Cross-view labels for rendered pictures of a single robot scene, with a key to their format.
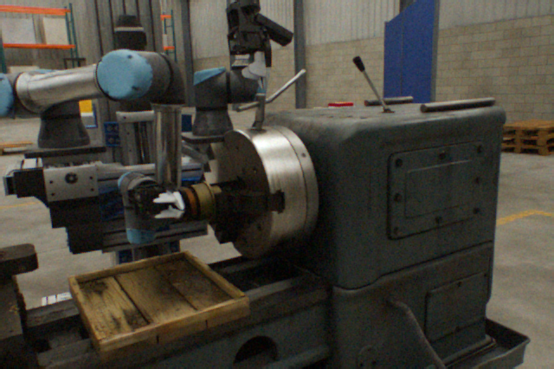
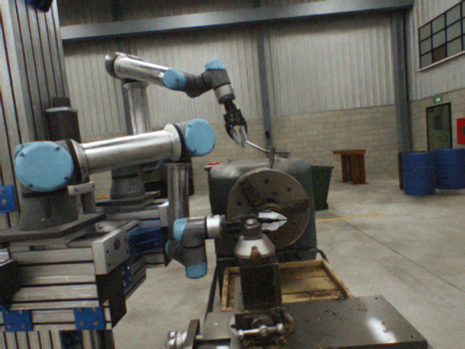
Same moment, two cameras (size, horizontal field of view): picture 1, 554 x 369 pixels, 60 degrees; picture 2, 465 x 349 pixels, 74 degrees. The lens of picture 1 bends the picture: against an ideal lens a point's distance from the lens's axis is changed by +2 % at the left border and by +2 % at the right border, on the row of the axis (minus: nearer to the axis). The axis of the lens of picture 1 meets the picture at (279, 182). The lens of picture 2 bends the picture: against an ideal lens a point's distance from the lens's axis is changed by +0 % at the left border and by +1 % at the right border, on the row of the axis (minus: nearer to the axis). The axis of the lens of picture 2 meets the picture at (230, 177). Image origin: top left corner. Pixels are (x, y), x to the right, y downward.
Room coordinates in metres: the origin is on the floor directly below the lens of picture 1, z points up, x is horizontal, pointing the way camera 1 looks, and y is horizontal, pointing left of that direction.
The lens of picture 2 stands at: (0.59, 1.13, 1.32)
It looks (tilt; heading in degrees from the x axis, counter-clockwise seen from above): 5 degrees down; 303
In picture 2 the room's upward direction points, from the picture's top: 6 degrees counter-clockwise
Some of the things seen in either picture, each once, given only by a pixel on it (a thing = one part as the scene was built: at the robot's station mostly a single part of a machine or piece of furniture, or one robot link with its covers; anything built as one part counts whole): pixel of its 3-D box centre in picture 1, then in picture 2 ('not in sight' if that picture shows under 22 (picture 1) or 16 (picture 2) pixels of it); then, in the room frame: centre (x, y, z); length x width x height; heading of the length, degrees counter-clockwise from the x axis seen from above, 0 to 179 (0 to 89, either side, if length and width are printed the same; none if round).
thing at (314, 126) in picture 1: (373, 176); (256, 198); (1.37, -0.28, 1.06); 0.59 x 0.48 x 0.39; 122
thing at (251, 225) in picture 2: not in sight; (252, 227); (0.89, 0.62, 1.17); 0.04 x 0.04 x 0.03
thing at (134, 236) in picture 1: (144, 220); (193, 257); (1.27, 0.38, 0.98); 0.11 x 0.08 x 0.11; 156
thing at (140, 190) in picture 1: (151, 198); (240, 225); (1.11, 0.31, 1.08); 0.12 x 0.09 x 0.08; 31
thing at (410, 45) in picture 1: (402, 85); not in sight; (7.73, -2.02, 1.18); 4.12 x 0.80 x 2.35; 175
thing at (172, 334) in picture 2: not in sight; (170, 343); (1.04, 0.72, 0.95); 0.07 x 0.04 x 0.04; 32
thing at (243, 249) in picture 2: not in sight; (253, 243); (0.89, 0.62, 1.13); 0.08 x 0.08 x 0.03
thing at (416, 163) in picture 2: not in sight; (418, 173); (0.83, -6.63, 0.44); 0.59 x 0.59 x 0.88
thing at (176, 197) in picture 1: (167, 200); (272, 217); (1.02, 0.25, 1.09); 0.09 x 0.06 x 0.03; 31
